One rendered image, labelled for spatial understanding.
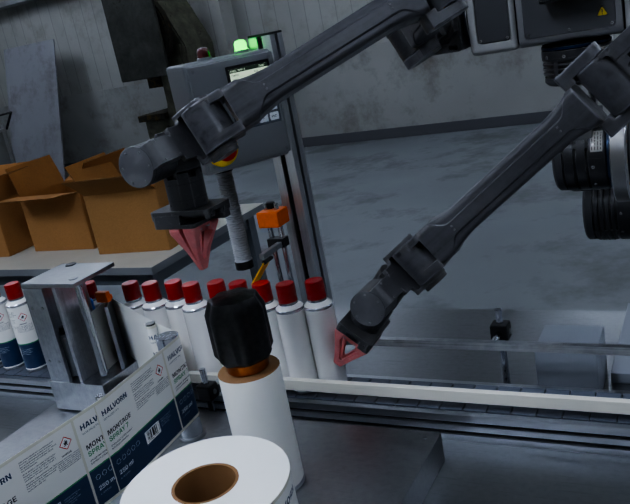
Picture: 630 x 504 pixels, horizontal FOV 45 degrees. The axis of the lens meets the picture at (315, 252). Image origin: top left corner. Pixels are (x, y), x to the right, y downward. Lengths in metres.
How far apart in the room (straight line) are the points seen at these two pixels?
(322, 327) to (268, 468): 0.45
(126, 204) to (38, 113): 8.59
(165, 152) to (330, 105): 8.37
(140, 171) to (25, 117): 10.69
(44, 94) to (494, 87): 6.20
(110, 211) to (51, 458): 2.03
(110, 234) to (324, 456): 2.02
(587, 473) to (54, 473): 0.73
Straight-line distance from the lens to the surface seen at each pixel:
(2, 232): 3.52
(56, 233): 3.37
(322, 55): 1.08
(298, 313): 1.32
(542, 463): 1.21
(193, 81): 1.31
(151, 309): 1.50
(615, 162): 1.60
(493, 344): 1.27
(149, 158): 1.03
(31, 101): 11.64
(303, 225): 1.42
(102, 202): 3.05
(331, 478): 1.14
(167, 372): 1.24
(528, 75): 8.56
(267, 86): 1.06
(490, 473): 1.19
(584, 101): 1.08
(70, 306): 1.48
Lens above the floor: 1.51
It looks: 17 degrees down
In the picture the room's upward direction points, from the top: 11 degrees counter-clockwise
